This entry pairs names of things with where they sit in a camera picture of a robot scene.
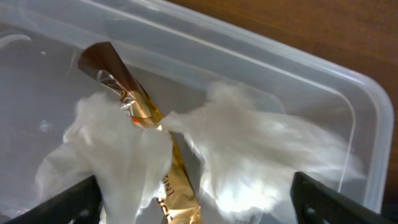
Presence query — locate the gold coffee sachet wrapper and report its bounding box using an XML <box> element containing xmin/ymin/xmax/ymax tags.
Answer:
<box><xmin>78</xmin><ymin>42</ymin><xmax>203</xmax><ymax>224</ymax></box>

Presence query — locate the white tissue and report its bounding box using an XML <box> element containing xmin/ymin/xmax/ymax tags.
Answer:
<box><xmin>35</xmin><ymin>83</ymin><xmax>364</xmax><ymax>223</ymax></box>

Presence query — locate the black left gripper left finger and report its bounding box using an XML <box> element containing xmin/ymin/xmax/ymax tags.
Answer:
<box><xmin>5</xmin><ymin>176</ymin><xmax>103</xmax><ymax>224</ymax></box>

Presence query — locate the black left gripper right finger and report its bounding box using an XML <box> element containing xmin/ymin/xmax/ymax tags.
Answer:
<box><xmin>290</xmin><ymin>172</ymin><xmax>395</xmax><ymax>224</ymax></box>

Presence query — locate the clear plastic waste bin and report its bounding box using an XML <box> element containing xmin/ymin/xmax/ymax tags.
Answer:
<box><xmin>1</xmin><ymin>1</ymin><xmax>394</xmax><ymax>217</ymax></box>

